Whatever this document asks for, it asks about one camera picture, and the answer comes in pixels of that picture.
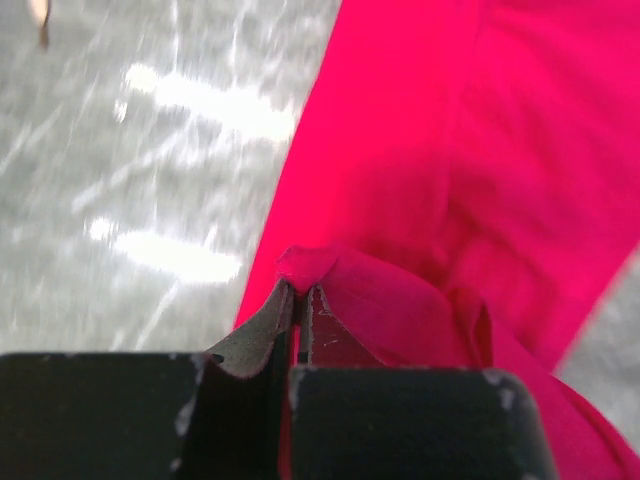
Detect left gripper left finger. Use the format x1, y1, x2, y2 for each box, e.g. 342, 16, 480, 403
209, 280, 295, 378

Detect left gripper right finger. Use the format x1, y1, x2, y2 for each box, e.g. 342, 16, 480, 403
297, 285, 383, 368

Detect magenta t-shirt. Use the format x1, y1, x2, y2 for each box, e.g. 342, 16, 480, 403
236, 1, 639, 479

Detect wooden stick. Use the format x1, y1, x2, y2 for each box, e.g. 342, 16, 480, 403
27, 0, 52, 49

